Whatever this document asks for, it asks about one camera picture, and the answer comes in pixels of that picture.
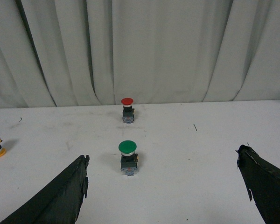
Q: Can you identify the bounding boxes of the red mushroom push button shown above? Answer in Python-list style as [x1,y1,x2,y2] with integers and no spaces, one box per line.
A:
[121,98,134,124]

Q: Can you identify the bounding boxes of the green mushroom push button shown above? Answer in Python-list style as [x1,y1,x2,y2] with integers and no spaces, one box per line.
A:
[119,140,138,176]

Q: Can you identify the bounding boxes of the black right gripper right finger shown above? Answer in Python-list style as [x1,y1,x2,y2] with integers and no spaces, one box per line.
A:
[236,145,280,224]

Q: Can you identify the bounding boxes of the white pleated curtain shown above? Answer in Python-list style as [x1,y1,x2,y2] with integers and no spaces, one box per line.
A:
[0,0,280,108]

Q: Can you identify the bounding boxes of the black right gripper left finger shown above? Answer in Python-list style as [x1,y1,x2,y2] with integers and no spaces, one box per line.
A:
[1,155,90,224]

